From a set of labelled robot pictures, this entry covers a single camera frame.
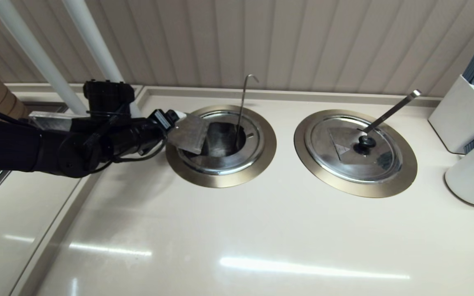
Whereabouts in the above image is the white ceramic jar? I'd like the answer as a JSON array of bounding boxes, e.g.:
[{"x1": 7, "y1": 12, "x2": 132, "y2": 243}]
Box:
[{"x1": 444, "y1": 131, "x2": 474, "y2": 206}]

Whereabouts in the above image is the stainless hinged lid flap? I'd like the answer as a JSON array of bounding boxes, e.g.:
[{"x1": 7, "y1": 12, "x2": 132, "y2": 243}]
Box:
[{"x1": 166, "y1": 113, "x2": 209, "y2": 155}]

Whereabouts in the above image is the black lid knob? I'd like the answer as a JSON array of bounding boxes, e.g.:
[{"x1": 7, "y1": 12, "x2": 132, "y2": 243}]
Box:
[{"x1": 354, "y1": 135, "x2": 378, "y2": 156}]

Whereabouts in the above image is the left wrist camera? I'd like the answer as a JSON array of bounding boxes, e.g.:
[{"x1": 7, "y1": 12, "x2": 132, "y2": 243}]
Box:
[{"x1": 82, "y1": 80, "x2": 135, "y2": 120}]

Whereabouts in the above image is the left recessed steel pot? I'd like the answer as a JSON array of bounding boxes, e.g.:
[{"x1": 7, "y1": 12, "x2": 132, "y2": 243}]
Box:
[{"x1": 165, "y1": 104, "x2": 277, "y2": 189}]

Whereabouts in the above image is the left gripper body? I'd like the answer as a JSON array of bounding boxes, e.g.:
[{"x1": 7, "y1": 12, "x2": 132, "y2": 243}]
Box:
[{"x1": 127, "y1": 109, "x2": 180, "y2": 156}]

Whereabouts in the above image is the white pipe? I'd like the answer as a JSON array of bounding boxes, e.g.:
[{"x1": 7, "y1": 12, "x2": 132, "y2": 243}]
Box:
[
  {"x1": 62, "y1": 0, "x2": 141, "y2": 118},
  {"x1": 0, "y1": 0, "x2": 90, "y2": 116}
]

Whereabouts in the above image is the stainless well lid with opening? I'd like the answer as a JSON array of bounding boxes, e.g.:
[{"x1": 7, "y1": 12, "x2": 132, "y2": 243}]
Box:
[{"x1": 178, "y1": 110, "x2": 265, "y2": 176}]

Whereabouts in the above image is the straight steel ladle handle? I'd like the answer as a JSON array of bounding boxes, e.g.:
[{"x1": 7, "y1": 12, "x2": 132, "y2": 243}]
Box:
[{"x1": 360, "y1": 89, "x2": 422, "y2": 135}]

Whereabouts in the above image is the round stainless well lid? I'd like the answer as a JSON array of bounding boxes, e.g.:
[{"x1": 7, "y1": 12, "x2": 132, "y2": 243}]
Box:
[{"x1": 304, "y1": 116, "x2": 403, "y2": 184}]

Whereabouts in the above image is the white square holder box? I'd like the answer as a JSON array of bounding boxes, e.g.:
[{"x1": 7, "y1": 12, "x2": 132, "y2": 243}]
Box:
[{"x1": 428, "y1": 74, "x2": 474, "y2": 155}]

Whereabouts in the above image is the hooked steel ladle handle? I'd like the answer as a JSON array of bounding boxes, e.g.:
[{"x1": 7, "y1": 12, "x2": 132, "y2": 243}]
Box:
[{"x1": 235, "y1": 74, "x2": 260, "y2": 149}]

